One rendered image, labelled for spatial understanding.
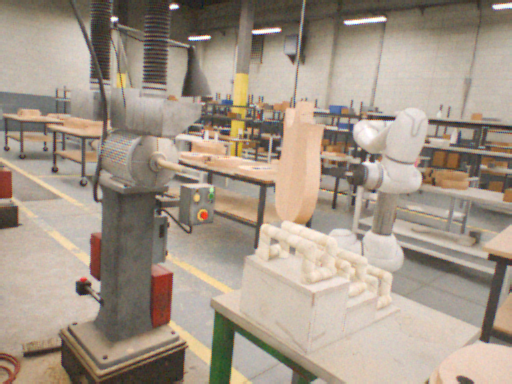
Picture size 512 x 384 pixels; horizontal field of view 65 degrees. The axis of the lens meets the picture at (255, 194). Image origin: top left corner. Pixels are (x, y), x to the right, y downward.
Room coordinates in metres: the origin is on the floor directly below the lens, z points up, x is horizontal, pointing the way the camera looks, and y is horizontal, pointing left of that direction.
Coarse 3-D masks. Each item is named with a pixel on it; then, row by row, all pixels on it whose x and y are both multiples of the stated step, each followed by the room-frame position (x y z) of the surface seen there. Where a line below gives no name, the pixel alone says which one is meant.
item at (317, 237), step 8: (288, 224) 1.12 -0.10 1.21; (296, 224) 1.11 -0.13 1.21; (296, 232) 1.09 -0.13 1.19; (304, 232) 1.07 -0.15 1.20; (312, 232) 1.05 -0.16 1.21; (320, 232) 1.05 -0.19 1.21; (312, 240) 1.04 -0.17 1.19; (320, 240) 1.02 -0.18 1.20; (328, 240) 1.01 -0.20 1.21; (336, 240) 1.01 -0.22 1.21
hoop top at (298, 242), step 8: (264, 224) 1.08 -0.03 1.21; (264, 232) 1.07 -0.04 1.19; (272, 232) 1.04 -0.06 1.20; (280, 232) 1.03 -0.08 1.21; (288, 232) 1.02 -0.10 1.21; (280, 240) 1.02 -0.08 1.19; (288, 240) 1.00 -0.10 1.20; (296, 240) 0.98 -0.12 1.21; (304, 240) 0.97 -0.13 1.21; (304, 248) 0.95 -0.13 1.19; (312, 248) 0.94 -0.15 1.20
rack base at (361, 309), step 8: (360, 296) 1.09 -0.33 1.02; (368, 296) 1.09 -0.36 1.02; (376, 296) 1.10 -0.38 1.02; (352, 304) 1.03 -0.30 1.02; (360, 304) 1.04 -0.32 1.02; (368, 304) 1.07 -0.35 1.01; (376, 304) 1.10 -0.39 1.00; (352, 312) 1.02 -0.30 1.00; (360, 312) 1.05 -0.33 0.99; (368, 312) 1.08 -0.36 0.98; (376, 312) 1.11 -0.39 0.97; (352, 320) 1.03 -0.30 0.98; (360, 320) 1.05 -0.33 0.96; (368, 320) 1.08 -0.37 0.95; (344, 328) 1.00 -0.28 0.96; (352, 328) 1.03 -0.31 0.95; (360, 328) 1.06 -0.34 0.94; (344, 336) 1.01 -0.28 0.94
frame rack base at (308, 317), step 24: (264, 264) 1.06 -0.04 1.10; (288, 264) 1.07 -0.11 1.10; (264, 288) 1.03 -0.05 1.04; (288, 288) 0.97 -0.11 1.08; (312, 288) 0.93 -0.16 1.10; (336, 288) 0.96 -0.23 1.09; (264, 312) 1.02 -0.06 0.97; (288, 312) 0.96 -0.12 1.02; (312, 312) 0.91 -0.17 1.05; (336, 312) 0.97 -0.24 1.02; (288, 336) 0.95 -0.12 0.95; (312, 336) 0.91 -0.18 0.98; (336, 336) 0.98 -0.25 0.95
